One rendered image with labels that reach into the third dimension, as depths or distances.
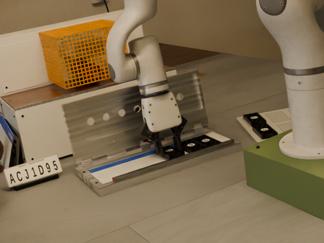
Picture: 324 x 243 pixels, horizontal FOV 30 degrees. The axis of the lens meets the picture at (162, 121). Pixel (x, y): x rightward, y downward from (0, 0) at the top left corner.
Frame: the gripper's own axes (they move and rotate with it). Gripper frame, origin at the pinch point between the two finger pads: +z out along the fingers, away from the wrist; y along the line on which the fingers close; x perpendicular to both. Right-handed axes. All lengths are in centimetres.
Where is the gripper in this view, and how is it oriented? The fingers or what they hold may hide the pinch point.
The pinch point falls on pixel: (168, 146)
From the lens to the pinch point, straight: 172.7
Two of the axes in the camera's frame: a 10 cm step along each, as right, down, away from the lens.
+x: -3.9, 0.0, 9.2
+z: 2.4, 9.7, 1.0
